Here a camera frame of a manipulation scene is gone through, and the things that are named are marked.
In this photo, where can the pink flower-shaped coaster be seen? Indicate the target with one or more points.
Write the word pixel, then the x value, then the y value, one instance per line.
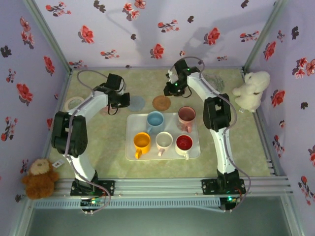
pixel 103 111

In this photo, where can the blue-grey round coaster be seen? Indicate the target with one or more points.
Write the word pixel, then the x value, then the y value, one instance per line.
pixel 137 103

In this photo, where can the woven rattan coaster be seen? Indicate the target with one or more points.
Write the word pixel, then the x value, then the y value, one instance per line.
pixel 161 103

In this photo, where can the tall pink floral mug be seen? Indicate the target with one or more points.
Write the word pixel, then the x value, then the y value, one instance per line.
pixel 186 114

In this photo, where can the light blue mug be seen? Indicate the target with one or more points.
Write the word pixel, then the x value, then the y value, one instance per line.
pixel 155 120

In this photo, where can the green floral round coaster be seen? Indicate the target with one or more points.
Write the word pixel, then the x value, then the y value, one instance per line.
pixel 217 82

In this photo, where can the yellow mug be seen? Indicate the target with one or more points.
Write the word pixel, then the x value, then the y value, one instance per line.
pixel 142 141

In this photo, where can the white pink mug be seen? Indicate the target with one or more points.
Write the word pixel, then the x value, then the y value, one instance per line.
pixel 164 140

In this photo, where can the white mug red inside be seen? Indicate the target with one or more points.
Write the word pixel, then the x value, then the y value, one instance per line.
pixel 184 142

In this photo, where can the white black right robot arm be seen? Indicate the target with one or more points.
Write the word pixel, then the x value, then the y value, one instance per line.
pixel 217 115

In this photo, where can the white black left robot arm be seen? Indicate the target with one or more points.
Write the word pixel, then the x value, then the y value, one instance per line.
pixel 71 137

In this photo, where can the white rectangular tray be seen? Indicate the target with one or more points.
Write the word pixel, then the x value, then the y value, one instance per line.
pixel 169 123

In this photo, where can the beige tape roll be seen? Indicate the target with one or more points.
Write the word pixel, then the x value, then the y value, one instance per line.
pixel 72 103

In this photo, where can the white plush toy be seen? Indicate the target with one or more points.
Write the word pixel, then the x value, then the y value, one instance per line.
pixel 253 86

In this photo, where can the circuit board with green light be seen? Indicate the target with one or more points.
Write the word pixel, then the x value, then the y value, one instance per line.
pixel 92 202
pixel 230 199

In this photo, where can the brown teddy bear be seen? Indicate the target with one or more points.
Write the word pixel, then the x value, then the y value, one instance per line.
pixel 39 184

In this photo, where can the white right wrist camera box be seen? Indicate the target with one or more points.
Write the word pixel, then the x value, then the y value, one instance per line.
pixel 172 76

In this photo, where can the thin grey aluminium rail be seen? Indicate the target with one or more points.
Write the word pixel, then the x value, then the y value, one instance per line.
pixel 147 68

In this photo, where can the grey aluminium side rail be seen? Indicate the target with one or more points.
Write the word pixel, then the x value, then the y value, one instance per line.
pixel 264 137
pixel 64 88

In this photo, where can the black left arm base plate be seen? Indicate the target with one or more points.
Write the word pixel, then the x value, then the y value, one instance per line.
pixel 109 188

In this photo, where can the grey aluminium frame post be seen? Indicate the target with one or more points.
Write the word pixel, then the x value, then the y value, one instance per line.
pixel 290 214
pixel 264 33
pixel 22 216
pixel 48 34

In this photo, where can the aluminium frame rail with grooves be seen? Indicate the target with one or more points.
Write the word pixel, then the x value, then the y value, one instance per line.
pixel 157 188

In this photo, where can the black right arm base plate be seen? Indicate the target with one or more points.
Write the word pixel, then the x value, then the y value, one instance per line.
pixel 208 186

